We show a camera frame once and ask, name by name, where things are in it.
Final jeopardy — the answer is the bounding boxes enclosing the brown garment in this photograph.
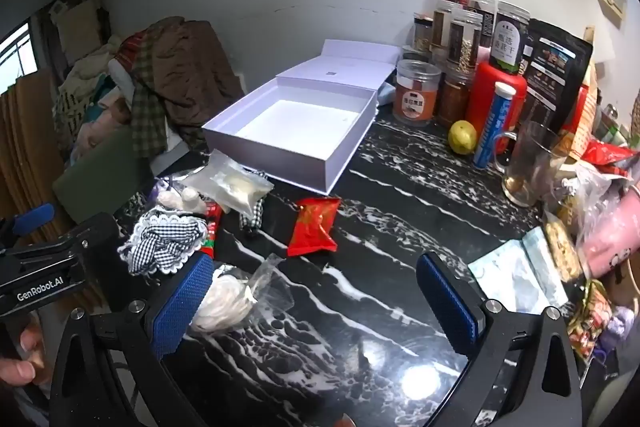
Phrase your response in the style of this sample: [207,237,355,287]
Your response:
[145,19,246,152]

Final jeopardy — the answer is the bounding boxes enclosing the cluster of clear food jars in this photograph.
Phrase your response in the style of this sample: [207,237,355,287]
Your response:
[392,0,532,130]

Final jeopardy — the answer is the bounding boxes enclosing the colourful snack packet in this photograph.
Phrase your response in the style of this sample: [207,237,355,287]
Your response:
[567,282,617,364]

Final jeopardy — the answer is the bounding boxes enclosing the silver foil packet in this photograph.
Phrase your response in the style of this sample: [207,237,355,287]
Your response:
[467,226,568,313]

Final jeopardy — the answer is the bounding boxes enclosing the silver and purple snack packet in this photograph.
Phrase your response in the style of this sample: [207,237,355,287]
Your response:
[150,174,193,192]

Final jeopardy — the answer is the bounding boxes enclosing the small black checkered cloth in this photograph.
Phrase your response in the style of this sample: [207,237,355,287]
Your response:
[239,199,266,233]

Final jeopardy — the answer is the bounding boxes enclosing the person's left hand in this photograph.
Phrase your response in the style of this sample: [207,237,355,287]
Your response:
[0,326,47,389]

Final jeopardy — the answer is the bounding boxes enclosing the red striped cloth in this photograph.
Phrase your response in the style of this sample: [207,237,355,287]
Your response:
[114,34,151,70]

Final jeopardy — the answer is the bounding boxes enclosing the red plastic bag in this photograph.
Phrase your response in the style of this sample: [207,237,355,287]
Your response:
[582,139,638,168]

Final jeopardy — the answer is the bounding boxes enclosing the cracker packet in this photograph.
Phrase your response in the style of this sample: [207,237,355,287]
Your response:
[542,217,585,284]

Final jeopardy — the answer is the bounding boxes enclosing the beige pillow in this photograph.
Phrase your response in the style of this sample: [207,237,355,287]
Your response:
[52,0,106,65]

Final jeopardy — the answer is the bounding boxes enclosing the red and green packet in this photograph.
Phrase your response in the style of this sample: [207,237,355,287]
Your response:
[200,201,223,260]

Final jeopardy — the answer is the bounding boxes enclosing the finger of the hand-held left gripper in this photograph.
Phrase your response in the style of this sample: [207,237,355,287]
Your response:
[62,213,123,270]
[0,203,57,248]

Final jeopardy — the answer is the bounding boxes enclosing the red plastic container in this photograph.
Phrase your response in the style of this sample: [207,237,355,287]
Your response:
[467,62,528,148]

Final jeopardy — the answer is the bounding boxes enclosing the pile of clothes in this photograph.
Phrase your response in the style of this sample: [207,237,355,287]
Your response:
[50,34,136,162]

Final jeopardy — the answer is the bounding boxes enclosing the pink panda container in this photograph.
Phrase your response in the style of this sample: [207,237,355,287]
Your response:
[575,187,640,278]

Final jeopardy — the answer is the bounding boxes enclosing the green seat cushion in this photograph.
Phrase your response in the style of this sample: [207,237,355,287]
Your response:
[52,127,153,230]

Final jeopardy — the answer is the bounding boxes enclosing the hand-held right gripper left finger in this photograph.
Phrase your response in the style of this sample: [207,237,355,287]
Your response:
[47,251,216,427]

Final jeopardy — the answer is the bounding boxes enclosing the yellow lemon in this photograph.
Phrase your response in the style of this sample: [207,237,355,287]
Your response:
[447,120,476,154]

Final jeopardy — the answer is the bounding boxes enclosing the clear bag with white lump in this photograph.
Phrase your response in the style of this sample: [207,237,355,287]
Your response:
[189,252,296,335]

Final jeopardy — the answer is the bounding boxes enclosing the red snack packet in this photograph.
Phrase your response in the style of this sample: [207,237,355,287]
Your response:
[286,197,342,258]

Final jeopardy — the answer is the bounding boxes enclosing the green plaid cloth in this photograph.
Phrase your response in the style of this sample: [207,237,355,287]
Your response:
[127,34,171,158]

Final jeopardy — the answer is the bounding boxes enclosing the glass mug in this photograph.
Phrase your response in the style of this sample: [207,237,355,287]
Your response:
[492,122,568,208]

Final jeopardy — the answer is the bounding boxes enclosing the white plush toy checkered dress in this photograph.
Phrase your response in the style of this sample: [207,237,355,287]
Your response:
[117,186,210,277]

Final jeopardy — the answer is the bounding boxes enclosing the blue tablet tube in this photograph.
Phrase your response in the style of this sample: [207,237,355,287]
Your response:
[472,81,517,170]

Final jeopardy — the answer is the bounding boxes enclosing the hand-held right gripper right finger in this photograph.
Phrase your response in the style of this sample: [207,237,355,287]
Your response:
[416,251,586,427]

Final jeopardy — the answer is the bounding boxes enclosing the window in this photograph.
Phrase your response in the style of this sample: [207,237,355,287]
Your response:
[0,21,40,96]

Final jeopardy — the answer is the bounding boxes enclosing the clear plastic bag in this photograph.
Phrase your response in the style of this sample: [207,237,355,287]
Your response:
[547,157,626,238]

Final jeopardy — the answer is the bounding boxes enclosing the white cardboard gift box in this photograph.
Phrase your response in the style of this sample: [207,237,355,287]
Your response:
[201,38,401,196]

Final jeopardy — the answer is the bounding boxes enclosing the purple wrapped item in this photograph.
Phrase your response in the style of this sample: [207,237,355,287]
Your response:
[604,307,637,350]

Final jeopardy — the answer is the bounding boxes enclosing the black stand-up pouch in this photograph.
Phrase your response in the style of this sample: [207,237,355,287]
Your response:
[522,19,593,132]

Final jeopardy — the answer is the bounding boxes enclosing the clear bag of white buns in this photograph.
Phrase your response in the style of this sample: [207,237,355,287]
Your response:
[180,149,275,215]

